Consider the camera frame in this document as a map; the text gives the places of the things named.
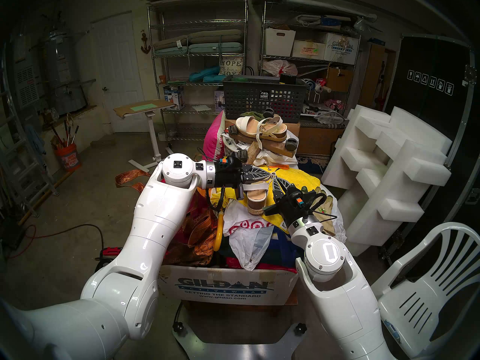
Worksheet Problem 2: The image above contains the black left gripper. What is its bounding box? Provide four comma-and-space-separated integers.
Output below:
215, 156, 273, 201

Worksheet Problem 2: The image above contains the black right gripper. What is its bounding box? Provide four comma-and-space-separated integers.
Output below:
264, 175, 316, 228

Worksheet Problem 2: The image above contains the white strap wedge sandal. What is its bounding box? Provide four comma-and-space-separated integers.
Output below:
242, 164, 272, 216
235, 115, 288, 150

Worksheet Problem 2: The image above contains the yellow terry towel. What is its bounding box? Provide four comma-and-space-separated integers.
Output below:
210, 164, 321, 232

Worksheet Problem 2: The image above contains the wooden caster dolly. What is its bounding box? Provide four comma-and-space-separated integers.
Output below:
227, 122, 299, 165

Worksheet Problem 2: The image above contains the blue patterned rug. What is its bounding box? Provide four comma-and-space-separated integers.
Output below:
296, 155, 330, 175

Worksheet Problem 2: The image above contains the pink pillow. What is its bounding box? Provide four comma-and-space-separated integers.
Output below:
202, 110, 226, 163

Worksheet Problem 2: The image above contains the blue fabric bag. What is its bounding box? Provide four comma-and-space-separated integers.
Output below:
259, 228, 300, 270

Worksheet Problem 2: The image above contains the brown wooden chest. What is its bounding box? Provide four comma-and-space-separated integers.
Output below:
298, 119, 347, 156

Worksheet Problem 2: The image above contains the white red-logo plastic bag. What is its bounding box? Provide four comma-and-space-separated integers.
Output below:
223, 204, 274, 272

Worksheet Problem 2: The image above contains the white plastic sheet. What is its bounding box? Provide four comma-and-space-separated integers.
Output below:
330, 198, 347, 251

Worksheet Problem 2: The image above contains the black plastic mesh basket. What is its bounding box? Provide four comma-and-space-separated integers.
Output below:
223, 75, 309, 123

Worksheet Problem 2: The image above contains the red orange patterned fabric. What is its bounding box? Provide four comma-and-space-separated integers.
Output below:
163, 190, 220, 268

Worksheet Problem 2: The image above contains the white foam packing block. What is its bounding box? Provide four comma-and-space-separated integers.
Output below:
390, 106, 453, 153
322, 104, 452, 257

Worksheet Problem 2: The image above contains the white overbed rolling table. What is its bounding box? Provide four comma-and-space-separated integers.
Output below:
113, 99, 180, 173

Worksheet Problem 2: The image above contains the white red plastic bag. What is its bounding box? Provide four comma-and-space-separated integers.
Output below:
262, 59, 299, 78

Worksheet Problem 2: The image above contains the blue white appliance box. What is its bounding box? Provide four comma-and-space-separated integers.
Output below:
163, 85, 185, 111

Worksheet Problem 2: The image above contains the white Gildan activewear carton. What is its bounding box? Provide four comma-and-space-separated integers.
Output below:
323, 32, 360, 65
159, 265, 300, 306

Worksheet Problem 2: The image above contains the teal pillow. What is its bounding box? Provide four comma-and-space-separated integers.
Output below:
188, 66, 222, 83

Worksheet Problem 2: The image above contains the brown cardboard box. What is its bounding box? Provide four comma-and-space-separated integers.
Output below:
326, 67, 355, 93

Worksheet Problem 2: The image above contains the teal seat cushion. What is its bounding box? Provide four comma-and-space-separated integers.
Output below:
154, 42, 244, 57

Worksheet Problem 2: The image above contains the white storage bin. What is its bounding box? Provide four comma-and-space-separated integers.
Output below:
265, 27, 297, 57

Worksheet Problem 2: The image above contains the white labelled cardboard box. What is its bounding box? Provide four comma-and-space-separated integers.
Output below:
292, 40, 327, 60

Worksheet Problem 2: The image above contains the beige seat cushion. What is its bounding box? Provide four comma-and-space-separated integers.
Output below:
153, 29, 243, 51

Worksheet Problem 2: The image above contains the white panel door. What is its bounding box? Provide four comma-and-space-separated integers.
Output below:
90, 11, 149, 133

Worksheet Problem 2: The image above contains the white plastic garden chair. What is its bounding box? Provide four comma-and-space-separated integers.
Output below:
369, 222, 480, 360

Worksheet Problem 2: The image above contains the long white tube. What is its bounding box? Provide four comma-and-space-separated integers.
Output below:
285, 0, 377, 22

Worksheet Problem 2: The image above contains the orange plastic bucket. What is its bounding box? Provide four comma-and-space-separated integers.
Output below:
56, 143, 81, 172

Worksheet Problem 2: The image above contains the black flight case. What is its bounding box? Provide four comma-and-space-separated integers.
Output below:
382, 33, 480, 266

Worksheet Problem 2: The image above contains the grey metal ladder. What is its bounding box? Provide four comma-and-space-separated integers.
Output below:
0, 82, 60, 218

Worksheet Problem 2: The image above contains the grey water heater tank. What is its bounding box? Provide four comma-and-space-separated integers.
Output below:
43, 29, 87, 115

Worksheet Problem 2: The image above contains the grey louvred furnace unit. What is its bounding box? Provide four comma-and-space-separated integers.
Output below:
14, 61, 41, 108

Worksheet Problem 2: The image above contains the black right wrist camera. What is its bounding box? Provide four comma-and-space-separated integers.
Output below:
292, 193, 327, 213

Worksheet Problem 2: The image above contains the yellow hooked handle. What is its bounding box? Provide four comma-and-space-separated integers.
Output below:
214, 213, 225, 252

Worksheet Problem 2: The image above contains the chrome wire shelving rack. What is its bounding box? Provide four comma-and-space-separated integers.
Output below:
259, 1, 361, 116
147, 0, 249, 142

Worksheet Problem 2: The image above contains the brown patterned fabric strap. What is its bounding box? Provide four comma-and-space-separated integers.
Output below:
114, 169, 150, 193

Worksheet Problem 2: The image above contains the red black cable reel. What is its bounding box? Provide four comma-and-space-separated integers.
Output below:
96, 247, 122, 273

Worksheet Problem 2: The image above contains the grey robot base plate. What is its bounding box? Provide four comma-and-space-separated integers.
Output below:
172, 324, 306, 360

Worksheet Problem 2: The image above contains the orange black floor cable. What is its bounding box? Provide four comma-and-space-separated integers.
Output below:
7, 223, 105, 260

